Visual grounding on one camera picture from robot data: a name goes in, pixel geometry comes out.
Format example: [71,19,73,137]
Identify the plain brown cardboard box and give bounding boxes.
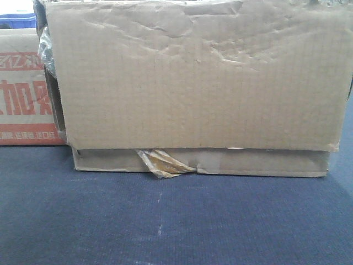
[34,1,352,178]

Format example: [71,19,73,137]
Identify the red printed cardboard box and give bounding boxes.
[1,28,64,146]

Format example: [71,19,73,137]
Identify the blue plastic bin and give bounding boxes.
[1,13,36,29]

